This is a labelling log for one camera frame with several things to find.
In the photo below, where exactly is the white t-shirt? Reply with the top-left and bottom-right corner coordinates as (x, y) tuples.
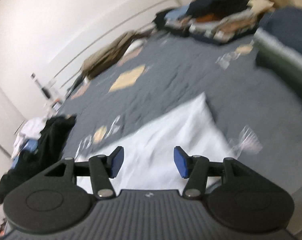
(74, 91), (238, 196)

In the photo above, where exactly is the black clothes pile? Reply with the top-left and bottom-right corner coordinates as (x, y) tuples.
(0, 115), (77, 205)

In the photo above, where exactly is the stack of folded clothes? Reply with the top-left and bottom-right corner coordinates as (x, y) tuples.
(153, 0), (274, 45)

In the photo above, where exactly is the light grey hoodie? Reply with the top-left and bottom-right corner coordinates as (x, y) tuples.
(11, 117), (48, 159)

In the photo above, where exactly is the grey quilted bedspread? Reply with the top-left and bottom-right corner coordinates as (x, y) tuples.
(61, 33), (302, 193)

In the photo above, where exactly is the white bed headboard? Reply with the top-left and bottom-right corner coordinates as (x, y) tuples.
(31, 0), (182, 98)

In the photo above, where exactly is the folded brown blanket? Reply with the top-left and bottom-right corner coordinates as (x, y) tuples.
(81, 30), (150, 80)

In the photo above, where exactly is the navy folded duvet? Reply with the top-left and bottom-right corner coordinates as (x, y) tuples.
(254, 6), (302, 98)

